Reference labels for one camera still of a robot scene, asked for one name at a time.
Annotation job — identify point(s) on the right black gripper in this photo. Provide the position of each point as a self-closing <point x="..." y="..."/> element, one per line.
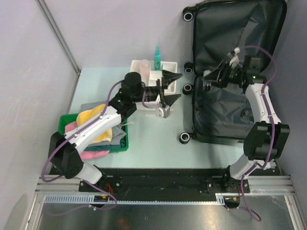
<point x="220" y="71"/>

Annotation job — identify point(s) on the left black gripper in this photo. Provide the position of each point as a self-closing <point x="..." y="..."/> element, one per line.
<point x="167" y="77"/>

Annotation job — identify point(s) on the white drawer organizer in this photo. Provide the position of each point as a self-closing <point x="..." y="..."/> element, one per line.
<point x="153" y="77"/>

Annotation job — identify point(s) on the pink plastic pouch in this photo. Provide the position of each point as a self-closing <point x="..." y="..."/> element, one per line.
<point x="145" y="68"/>

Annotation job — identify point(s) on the teal toothpaste tube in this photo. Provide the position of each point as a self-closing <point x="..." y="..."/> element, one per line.
<point x="157" y="59"/>

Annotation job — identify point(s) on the space astronaut hardshell suitcase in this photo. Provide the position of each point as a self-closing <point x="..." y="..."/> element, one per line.
<point x="222" y="30"/>

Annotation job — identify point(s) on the grey blue garment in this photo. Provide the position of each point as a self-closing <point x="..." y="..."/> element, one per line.
<point x="118" y="133"/>

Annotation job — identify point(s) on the yellow cloth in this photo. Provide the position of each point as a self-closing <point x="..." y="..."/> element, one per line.
<point x="88" y="114"/>

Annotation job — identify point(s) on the teal green garment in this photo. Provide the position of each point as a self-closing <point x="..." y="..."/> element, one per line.
<point x="108" y="147"/>

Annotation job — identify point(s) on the pink cloth garment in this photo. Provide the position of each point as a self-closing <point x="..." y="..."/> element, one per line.
<point x="86" y="155"/>

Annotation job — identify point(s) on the green plastic tray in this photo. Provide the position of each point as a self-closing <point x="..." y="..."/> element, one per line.
<point x="66" y="119"/>

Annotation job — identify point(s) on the small black capped bottle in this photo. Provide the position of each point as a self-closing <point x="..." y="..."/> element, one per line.
<point x="206" y="81"/>

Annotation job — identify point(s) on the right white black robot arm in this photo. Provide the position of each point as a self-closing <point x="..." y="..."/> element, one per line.
<point x="267" y="138"/>

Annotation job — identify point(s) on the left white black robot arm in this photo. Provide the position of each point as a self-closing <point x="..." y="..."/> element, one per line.
<point x="65" y="149"/>

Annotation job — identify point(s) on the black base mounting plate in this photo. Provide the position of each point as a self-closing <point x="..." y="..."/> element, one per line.
<point x="205" y="173"/>

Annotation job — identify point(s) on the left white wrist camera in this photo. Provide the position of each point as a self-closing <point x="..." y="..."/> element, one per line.
<point x="162" y="110"/>

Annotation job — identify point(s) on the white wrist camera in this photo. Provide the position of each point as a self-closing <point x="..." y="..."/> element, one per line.
<point x="162" y="110"/>
<point x="234" y="59"/>

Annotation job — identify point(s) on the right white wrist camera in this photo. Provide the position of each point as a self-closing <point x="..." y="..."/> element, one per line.
<point x="234" y="59"/>

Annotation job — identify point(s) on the aluminium frame rail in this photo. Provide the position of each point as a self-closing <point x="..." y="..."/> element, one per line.
<point x="254" y="185"/>

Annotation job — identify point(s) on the grey slotted cable duct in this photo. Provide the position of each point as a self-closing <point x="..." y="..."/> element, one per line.
<point x="198" y="199"/>

